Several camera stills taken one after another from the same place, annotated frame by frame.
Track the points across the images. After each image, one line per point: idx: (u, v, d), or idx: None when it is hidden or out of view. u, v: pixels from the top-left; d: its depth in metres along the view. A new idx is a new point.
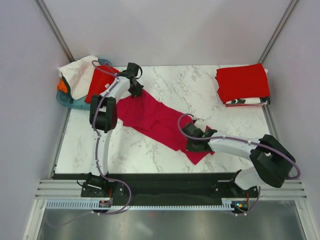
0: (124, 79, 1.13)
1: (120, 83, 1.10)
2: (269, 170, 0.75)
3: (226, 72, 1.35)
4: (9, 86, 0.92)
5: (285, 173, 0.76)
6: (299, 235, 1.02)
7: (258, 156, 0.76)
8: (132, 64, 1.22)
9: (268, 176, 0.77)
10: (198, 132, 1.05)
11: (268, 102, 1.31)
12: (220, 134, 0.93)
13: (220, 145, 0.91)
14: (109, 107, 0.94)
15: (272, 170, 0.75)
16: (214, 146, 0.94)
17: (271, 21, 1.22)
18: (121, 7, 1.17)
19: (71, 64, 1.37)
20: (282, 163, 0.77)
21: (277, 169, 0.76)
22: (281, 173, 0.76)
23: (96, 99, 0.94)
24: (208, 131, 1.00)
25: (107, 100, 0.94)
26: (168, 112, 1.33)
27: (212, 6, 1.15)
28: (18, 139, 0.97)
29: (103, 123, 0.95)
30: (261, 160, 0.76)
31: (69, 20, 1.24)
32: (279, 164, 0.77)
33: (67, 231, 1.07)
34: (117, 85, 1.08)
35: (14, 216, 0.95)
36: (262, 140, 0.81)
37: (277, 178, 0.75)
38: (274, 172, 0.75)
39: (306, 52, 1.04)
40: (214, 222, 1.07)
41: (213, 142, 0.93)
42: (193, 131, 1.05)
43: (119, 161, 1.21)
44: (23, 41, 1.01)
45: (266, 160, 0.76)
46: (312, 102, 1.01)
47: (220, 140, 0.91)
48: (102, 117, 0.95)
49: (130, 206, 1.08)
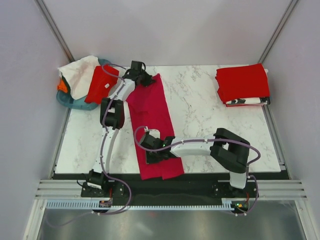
0: (130, 82, 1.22)
1: (126, 86, 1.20)
2: (229, 160, 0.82)
3: (226, 72, 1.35)
4: (9, 86, 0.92)
5: (245, 158, 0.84)
6: (299, 236, 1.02)
7: (218, 152, 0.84)
8: (135, 63, 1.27)
9: (231, 166, 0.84)
10: (158, 142, 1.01)
11: (268, 102, 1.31)
12: (179, 140, 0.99)
13: (182, 150, 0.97)
14: (117, 108, 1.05)
15: (232, 159, 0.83)
16: (176, 152, 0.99)
17: (271, 21, 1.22)
18: (120, 7, 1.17)
19: (71, 64, 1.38)
20: (239, 149, 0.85)
21: (237, 157, 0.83)
22: (240, 159, 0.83)
23: (105, 102, 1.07)
24: (167, 139, 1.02)
25: (116, 102, 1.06)
26: (161, 114, 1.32)
27: (212, 6, 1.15)
28: (18, 139, 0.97)
29: (112, 123, 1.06)
30: (221, 154, 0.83)
31: (69, 20, 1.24)
32: (237, 151, 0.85)
33: (67, 231, 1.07)
34: (123, 88, 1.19)
35: (14, 216, 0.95)
36: (216, 134, 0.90)
37: (240, 165, 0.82)
38: (234, 161, 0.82)
39: (305, 52, 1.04)
40: (214, 222, 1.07)
41: (174, 149, 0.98)
42: (152, 142, 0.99)
43: (120, 161, 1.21)
44: (23, 41, 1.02)
45: (225, 152, 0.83)
46: (312, 102, 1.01)
47: (182, 145, 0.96)
48: (112, 117, 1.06)
49: (129, 206, 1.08)
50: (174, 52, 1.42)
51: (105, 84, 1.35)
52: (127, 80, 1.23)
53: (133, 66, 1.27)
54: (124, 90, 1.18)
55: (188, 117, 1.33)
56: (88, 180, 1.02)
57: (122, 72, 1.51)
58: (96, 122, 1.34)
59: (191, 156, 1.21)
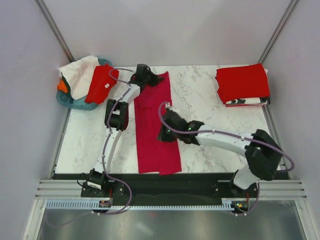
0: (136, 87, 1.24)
1: (132, 89, 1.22)
2: (262, 165, 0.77)
3: (226, 72, 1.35)
4: (9, 86, 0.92)
5: (276, 166, 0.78)
6: (299, 236, 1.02)
7: (253, 153, 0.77)
8: (140, 68, 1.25)
9: (261, 171, 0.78)
10: (182, 123, 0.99)
11: (268, 102, 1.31)
12: (209, 128, 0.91)
13: (209, 139, 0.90)
14: (122, 110, 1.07)
15: (265, 164, 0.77)
16: (202, 140, 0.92)
17: (271, 21, 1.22)
18: (120, 7, 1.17)
19: (71, 64, 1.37)
20: (274, 156, 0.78)
21: (270, 164, 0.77)
22: (272, 167, 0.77)
23: (111, 103, 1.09)
24: (194, 123, 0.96)
25: (122, 104, 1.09)
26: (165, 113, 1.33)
27: (212, 7, 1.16)
28: (18, 139, 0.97)
29: (116, 124, 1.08)
30: (256, 156, 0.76)
31: (69, 20, 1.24)
32: (271, 158, 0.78)
33: (67, 231, 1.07)
34: (129, 91, 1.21)
35: (14, 216, 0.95)
36: (255, 135, 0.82)
37: (269, 172, 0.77)
38: (267, 168, 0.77)
39: (305, 52, 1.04)
40: (214, 222, 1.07)
41: (201, 136, 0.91)
42: (177, 122, 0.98)
43: (120, 161, 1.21)
44: (23, 41, 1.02)
45: (260, 155, 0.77)
46: (312, 102, 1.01)
47: (211, 135, 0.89)
48: (116, 119, 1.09)
49: (130, 206, 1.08)
50: (174, 52, 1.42)
51: (105, 84, 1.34)
52: (133, 84, 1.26)
53: (138, 72, 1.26)
54: (130, 93, 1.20)
55: (188, 117, 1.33)
56: (88, 179, 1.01)
57: (122, 72, 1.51)
58: (96, 122, 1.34)
59: (191, 156, 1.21)
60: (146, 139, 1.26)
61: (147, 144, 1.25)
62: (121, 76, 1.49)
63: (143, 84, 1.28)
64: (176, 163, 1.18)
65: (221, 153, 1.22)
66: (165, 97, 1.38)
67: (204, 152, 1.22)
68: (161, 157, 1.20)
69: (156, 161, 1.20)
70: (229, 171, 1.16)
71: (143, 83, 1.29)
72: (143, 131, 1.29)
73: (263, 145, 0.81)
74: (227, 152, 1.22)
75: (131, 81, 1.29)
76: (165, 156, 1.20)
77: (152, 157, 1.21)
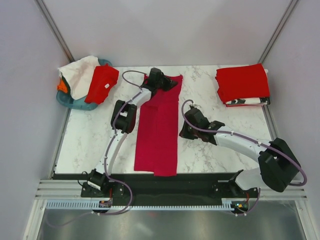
0: (147, 91, 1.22)
1: (143, 93, 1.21)
2: (275, 174, 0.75)
3: (226, 72, 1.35)
4: (8, 86, 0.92)
5: (289, 179, 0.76)
6: (299, 235, 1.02)
7: (267, 160, 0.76)
8: (153, 74, 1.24)
9: (273, 179, 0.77)
10: (204, 121, 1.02)
11: (268, 102, 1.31)
12: (228, 129, 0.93)
13: (226, 139, 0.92)
14: (130, 112, 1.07)
15: (278, 174, 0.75)
16: (219, 139, 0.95)
17: (271, 21, 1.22)
18: (120, 7, 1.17)
19: (72, 64, 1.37)
20: (289, 169, 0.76)
21: (283, 175, 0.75)
22: (285, 179, 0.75)
23: (120, 103, 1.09)
24: (215, 123, 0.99)
25: (130, 106, 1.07)
26: (169, 113, 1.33)
27: (212, 6, 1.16)
28: (17, 139, 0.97)
29: (123, 126, 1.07)
30: (269, 164, 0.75)
31: (69, 20, 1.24)
32: (286, 169, 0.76)
33: (67, 231, 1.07)
34: (139, 95, 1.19)
35: (14, 216, 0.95)
36: (272, 143, 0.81)
37: (280, 183, 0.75)
38: (280, 177, 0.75)
39: (305, 52, 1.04)
40: (214, 222, 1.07)
41: (220, 136, 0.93)
42: (199, 119, 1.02)
43: (120, 161, 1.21)
44: (23, 41, 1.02)
45: (275, 165, 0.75)
46: (312, 102, 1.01)
47: (231, 136, 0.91)
48: (122, 120, 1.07)
49: (131, 206, 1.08)
50: (174, 52, 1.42)
51: (105, 84, 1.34)
52: (145, 89, 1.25)
53: (150, 77, 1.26)
54: (140, 97, 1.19)
55: None
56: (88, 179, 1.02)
57: (122, 72, 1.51)
58: (96, 122, 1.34)
59: (191, 156, 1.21)
60: (147, 137, 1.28)
61: (147, 142, 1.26)
62: (121, 76, 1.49)
63: (154, 90, 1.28)
64: (172, 164, 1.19)
65: (221, 153, 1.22)
66: (173, 100, 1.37)
67: (205, 152, 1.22)
68: (159, 156, 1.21)
69: (153, 160, 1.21)
70: (229, 171, 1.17)
71: (154, 89, 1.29)
72: (146, 128, 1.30)
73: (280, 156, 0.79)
74: (227, 151, 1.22)
75: (143, 85, 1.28)
76: (163, 156, 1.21)
77: (150, 155, 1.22)
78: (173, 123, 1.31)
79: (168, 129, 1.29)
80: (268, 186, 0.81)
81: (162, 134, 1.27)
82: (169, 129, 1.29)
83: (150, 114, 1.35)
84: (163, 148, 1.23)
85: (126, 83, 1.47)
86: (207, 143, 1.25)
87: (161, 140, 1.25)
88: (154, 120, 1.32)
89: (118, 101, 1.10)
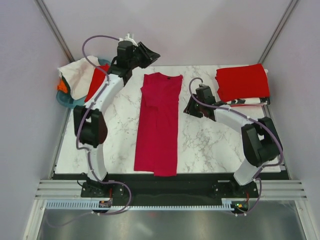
0: (116, 79, 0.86)
1: (110, 84, 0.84)
2: (253, 146, 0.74)
3: (226, 72, 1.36)
4: (9, 86, 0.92)
5: (268, 157, 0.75)
6: (299, 236, 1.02)
7: (248, 130, 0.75)
8: (122, 50, 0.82)
9: (251, 152, 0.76)
10: (211, 99, 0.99)
11: (268, 102, 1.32)
12: (228, 106, 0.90)
13: (223, 114, 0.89)
14: (95, 122, 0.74)
15: (256, 147, 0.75)
16: (218, 115, 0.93)
17: (271, 21, 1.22)
18: (120, 7, 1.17)
19: (71, 64, 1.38)
20: (270, 147, 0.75)
21: (262, 150, 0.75)
22: (264, 155, 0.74)
23: (78, 111, 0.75)
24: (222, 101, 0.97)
25: (93, 113, 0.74)
26: (170, 114, 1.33)
27: (212, 6, 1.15)
28: (18, 139, 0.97)
29: (91, 139, 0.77)
30: (249, 134, 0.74)
31: (69, 19, 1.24)
32: (266, 146, 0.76)
33: (67, 232, 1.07)
34: (106, 88, 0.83)
35: (14, 217, 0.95)
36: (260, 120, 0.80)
37: (257, 157, 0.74)
38: (257, 150, 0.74)
39: (306, 52, 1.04)
40: (214, 222, 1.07)
41: (219, 111, 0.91)
42: (207, 96, 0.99)
43: (119, 161, 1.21)
44: (23, 41, 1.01)
45: (255, 137, 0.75)
46: (312, 102, 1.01)
47: (226, 111, 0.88)
48: (89, 132, 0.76)
49: (130, 206, 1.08)
50: (174, 52, 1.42)
51: None
52: (113, 75, 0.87)
53: (118, 55, 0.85)
54: (107, 92, 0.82)
55: (188, 117, 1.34)
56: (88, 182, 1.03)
57: None
58: None
59: (191, 156, 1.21)
60: (147, 136, 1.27)
61: (147, 142, 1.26)
62: None
63: (127, 71, 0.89)
64: (172, 164, 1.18)
65: (221, 153, 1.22)
66: (173, 100, 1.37)
67: (204, 152, 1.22)
68: (159, 156, 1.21)
69: (153, 159, 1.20)
70: (229, 171, 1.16)
71: (128, 71, 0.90)
72: (146, 128, 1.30)
73: (264, 133, 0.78)
74: (226, 151, 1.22)
75: (111, 68, 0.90)
76: (163, 156, 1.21)
77: (149, 155, 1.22)
78: (173, 123, 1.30)
79: (168, 129, 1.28)
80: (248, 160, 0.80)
81: (162, 134, 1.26)
82: (169, 129, 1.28)
83: (149, 113, 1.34)
84: (162, 148, 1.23)
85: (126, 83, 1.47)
86: (207, 143, 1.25)
87: (162, 141, 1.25)
88: (153, 120, 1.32)
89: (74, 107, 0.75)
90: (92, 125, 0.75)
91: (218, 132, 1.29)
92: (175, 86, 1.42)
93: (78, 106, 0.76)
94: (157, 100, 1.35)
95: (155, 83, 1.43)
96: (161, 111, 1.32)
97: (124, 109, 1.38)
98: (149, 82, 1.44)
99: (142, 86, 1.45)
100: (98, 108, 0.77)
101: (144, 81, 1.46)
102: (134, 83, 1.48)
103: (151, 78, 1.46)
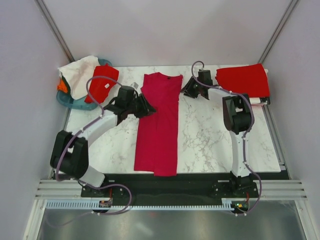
0: (110, 116, 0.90)
1: (103, 119, 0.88)
2: (230, 112, 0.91)
3: (225, 72, 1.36)
4: (9, 86, 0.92)
5: (241, 124, 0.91)
6: (299, 236, 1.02)
7: (227, 100, 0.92)
8: (124, 92, 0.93)
9: (227, 117, 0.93)
10: (209, 81, 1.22)
11: (268, 102, 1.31)
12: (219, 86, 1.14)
13: (213, 92, 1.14)
14: (78, 150, 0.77)
15: (232, 113, 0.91)
16: (210, 94, 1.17)
17: (271, 21, 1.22)
18: (120, 7, 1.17)
19: (71, 64, 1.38)
20: (244, 117, 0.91)
21: (237, 117, 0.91)
22: (237, 122, 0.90)
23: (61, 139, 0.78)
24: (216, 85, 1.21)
25: (77, 141, 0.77)
26: (170, 114, 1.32)
27: (212, 6, 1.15)
28: (17, 139, 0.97)
29: (68, 170, 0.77)
30: (227, 103, 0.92)
31: (69, 19, 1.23)
32: (241, 115, 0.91)
33: (66, 232, 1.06)
34: (97, 121, 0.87)
35: (14, 217, 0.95)
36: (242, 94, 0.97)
37: (231, 122, 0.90)
38: (232, 116, 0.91)
39: (305, 52, 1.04)
40: (214, 222, 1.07)
41: (211, 90, 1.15)
42: (206, 78, 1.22)
43: (119, 161, 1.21)
44: (23, 41, 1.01)
45: (232, 106, 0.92)
46: (312, 102, 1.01)
47: (215, 89, 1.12)
48: (68, 161, 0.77)
49: (131, 206, 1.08)
50: (174, 52, 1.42)
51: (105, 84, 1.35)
52: (108, 111, 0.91)
53: (119, 95, 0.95)
54: (98, 124, 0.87)
55: (188, 117, 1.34)
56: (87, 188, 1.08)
57: (122, 72, 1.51)
58: None
59: (191, 156, 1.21)
60: (147, 136, 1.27)
61: (147, 142, 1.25)
62: (121, 76, 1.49)
63: (122, 112, 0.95)
64: (172, 164, 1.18)
65: (222, 153, 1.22)
66: (173, 100, 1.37)
67: (205, 152, 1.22)
68: (159, 156, 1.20)
69: (153, 160, 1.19)
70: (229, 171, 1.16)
71: (123, 111, 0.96)
72: (146, 128, 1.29)
73: (243, 106, 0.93)
74: (226, 151, 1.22)
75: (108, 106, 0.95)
76: (163, 156, 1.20)
77: (149, 155, 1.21)
78: (173, 123, 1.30)
79: (168, 128, 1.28)
80: (225, 126, 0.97)
81: (162, 134, 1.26)
82: (170, 129, 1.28)
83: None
84: (162, 148, 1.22)
85: (126, 83, 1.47)
86: (207, 143, 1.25)
87: (162, 141, 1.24)
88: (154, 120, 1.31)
89: (60, 133, 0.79)
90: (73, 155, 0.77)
91: (218, 132, 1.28)
92: (175, 85, 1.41)
93: (63, 132, 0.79)
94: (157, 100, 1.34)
95: (155, 83, 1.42)
96: (162, 111, 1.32)
97: None
98: (149, 82, 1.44)
99: (142, 86, 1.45)
100: (83, 137, 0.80)
101: (144, 80, 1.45)
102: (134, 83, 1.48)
103: (151, 78, 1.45)
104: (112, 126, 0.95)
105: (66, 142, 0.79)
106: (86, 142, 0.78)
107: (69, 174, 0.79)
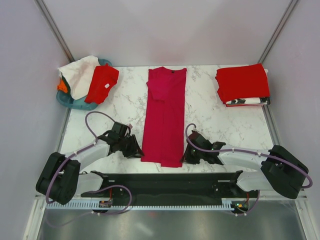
0: (103, 145, 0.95)
1: (96, 146, 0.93)
2: (282, 181, 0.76)
3: (226, 72, 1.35)
4: (8, 86, 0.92)
5: (298, 183, 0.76)
6: (299, 236, 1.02)
7: (270, 169, 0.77)
8: (118, 125, 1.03)
9: (282, 186, 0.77)
10: (206, 144, 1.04)
11: (268, 102, 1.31)
12: (229, 147, 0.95)
13: (228, 156, 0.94)
14: (68, 171, 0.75)
15: (285, 180, 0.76)
16: (223, 159, 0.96)
17: (271, 22, 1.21)
18: (120, 8, 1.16)
19: (71, 64, 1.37)
20: (296, 174, 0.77)
21: (290, 180, 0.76)
22: (294, 183, 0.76)
23: (55, 159, 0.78)
24: (217, 143, 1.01)
25: (68, 163, 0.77)
26: (176, 106, 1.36)
27: (213, 7, 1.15)
28: (17, 139, 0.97)
29: (55, 193, 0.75)
30: (272, 172, 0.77)
31: (68, 20, 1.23)
32: (291, 174, 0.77)
33: (66, 232, 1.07)
34: (91, 148, 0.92)
35: (14, 217, 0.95)
36: (272, 151, 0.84)
37: (290, 188, 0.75)
38: (286, 183, 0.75)
39: (305, 53, 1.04)
40: (214, 222, 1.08)
41: (223, 154, 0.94)
42: (201, 142, 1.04)
43: (119, 161, 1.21)
44: (22, 41, 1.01)
45: (277, 171, 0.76)
46: (312, 103, 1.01)
47: (227, 153, 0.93)
48: (56, 185, 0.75)
49: (132, 206, 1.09)
50: (174, 51, 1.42)
51: (104, 84, 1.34)
52: (101, 141, 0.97)
53: (114, 129, 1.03)
54: (91, 150, 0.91)
55: (188, 117, 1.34)
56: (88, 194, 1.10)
57: (122, 72, 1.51)
58: (96, 122, 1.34)
59: None
60: (155, 129, 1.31)
61: (155, 135, 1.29)
62: (121, 76, 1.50)
63: (114, 143, 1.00)
64: (177, 157, 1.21)
65: None
66: (179, 93, 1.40)
67: None
68: (166, 149, 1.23)
69: (160, 153, 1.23)
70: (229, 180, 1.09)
71: (115, 143, 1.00)
72: (153, 122, 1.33)
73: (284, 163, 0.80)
74: None
75: (101, 136, 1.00)
76: (169, 148, 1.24)
77: (156, 148, 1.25)
78: (179, 116, 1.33)
79: (174, 122, 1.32)
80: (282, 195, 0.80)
81: (169, 127, 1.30)
82: (175, 122, 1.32)
83: (157, 107, 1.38)
84: (169, 141, 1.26)
85: (126, 83, 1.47)
86: None
87: (168, 133, 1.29)
88: (160, 114, 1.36)
89: (53, 155, 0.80)
90: (63, 176, 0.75)
91: (218, 131, 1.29)
92: (180, 79, 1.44)
93: (57, 153, 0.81)
94: (164, 93, 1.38)
95: (161, 76, 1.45)
96: (168, 104, 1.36)
97: (124, 109, 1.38)
98: (154, 76, 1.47)
99: (147, 80, 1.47)
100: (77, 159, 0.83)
101: (150, 73, 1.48)
102: (135, 82, 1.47)
103: (155, 73, 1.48)
104: (102, 155, 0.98)
105: (58, 165, 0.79)
106: (79, 164, 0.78)
107: (55, 199, 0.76)
